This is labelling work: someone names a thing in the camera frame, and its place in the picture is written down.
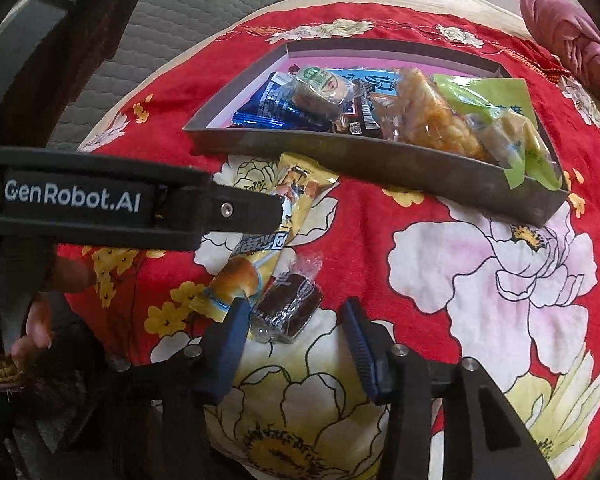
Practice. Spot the grey quilted headboard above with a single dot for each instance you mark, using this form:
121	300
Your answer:
180	25

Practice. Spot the grey cardboard box tray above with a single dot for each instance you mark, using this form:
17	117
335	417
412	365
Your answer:
380	160

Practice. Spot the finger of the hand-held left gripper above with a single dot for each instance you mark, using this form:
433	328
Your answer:
250	212

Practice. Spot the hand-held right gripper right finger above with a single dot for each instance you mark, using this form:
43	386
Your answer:
360	350

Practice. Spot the brown cake clear packet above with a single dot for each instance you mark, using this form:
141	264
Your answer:
287	305

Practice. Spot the round rice cake packet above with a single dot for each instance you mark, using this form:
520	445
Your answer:
320	87

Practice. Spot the yellow corn puff packet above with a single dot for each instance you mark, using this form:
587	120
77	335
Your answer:
430	120

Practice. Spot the blue wafer packet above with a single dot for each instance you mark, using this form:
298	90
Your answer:
275	105

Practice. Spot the green-topped clear snack packet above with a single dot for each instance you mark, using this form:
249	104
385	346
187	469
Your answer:
480	95

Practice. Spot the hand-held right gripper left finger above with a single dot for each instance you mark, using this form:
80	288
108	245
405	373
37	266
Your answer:
225	350

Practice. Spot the pink quilt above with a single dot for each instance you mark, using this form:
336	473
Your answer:
580	45

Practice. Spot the person's left hand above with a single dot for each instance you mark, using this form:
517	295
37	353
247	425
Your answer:
40	325

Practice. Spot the yellow bread packet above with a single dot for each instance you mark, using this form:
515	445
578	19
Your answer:
290	185

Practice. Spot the red floral blanket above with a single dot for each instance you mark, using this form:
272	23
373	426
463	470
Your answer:
405	270

